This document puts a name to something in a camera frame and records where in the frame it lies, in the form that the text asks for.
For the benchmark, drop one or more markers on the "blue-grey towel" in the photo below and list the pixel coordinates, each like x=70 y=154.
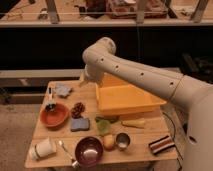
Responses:
x=62 y=90

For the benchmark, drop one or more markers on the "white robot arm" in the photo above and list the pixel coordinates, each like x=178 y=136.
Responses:
x=193 y=96

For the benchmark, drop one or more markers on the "yellow plastic bin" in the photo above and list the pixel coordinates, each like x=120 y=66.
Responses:
x=118 y=97

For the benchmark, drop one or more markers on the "dark green vegetable toy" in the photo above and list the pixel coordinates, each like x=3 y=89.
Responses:
x=110 y=119

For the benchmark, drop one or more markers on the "brown pinecone toy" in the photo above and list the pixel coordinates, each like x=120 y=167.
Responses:
x=77 y=110

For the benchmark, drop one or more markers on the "blue sponge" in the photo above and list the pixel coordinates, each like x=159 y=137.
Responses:
x=80 y=124

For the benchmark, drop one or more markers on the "orange round fruit toy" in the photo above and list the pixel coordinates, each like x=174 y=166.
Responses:
x=108 y=142

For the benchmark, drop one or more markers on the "small metal cup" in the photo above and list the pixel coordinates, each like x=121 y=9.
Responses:
x=122 y=141

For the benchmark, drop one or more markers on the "orange-red bowl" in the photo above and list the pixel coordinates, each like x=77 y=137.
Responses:
x=55 y=117

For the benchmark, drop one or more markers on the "dark purple bowl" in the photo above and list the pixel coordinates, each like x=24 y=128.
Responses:
x=88 y=151

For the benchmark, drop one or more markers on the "metal spoon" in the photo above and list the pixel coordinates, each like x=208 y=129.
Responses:
x=74 y=162

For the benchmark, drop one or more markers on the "white mug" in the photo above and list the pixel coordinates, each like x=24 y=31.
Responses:
x=42 y=149

